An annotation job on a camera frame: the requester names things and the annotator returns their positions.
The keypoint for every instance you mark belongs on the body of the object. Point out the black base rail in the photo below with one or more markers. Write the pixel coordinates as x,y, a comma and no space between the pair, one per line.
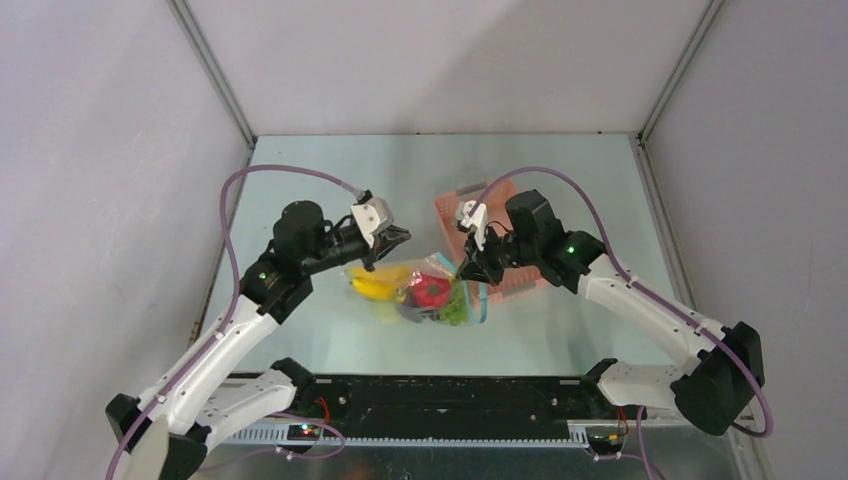
461,408

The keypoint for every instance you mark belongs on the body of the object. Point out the right circuit board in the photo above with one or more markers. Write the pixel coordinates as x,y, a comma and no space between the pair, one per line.
606,446

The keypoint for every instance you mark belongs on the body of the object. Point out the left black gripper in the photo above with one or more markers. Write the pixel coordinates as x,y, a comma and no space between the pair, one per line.
385,242

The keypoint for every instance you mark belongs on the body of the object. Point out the green grapes bunch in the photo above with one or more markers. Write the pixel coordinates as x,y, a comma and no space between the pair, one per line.
455,311

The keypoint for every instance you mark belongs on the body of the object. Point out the dark purple eggplant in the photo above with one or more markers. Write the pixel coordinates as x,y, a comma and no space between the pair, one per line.
411,311

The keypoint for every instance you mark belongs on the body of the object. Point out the clear zip top bag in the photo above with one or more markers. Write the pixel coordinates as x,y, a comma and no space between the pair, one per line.
435,265

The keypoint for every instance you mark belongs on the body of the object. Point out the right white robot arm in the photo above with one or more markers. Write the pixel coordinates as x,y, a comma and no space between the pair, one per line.
715,370

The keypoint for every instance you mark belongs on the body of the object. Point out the yellow banana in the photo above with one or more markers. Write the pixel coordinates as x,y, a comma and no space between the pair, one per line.
382,284

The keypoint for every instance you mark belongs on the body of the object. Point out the pink plastic basket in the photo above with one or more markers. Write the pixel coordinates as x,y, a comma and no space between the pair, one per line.
516,282

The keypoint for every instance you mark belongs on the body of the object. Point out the circuit board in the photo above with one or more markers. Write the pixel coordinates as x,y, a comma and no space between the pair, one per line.
606,446
303,432

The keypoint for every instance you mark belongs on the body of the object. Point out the left circuit board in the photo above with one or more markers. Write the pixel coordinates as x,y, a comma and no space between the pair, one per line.
303,432

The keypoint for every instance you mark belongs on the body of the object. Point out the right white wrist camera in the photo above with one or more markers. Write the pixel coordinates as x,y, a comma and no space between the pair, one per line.
471,218

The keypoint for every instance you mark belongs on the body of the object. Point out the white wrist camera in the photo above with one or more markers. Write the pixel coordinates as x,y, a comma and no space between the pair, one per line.
471,218
372,216

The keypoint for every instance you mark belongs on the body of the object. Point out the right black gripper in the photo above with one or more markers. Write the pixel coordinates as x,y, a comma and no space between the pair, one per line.
481,253

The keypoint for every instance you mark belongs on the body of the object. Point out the red tomato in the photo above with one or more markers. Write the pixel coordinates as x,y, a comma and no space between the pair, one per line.
430,291

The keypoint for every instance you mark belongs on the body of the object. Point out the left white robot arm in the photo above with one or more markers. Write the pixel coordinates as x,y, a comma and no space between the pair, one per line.
171,427

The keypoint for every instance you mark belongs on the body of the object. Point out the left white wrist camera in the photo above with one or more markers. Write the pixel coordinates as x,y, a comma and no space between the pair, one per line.
372,216

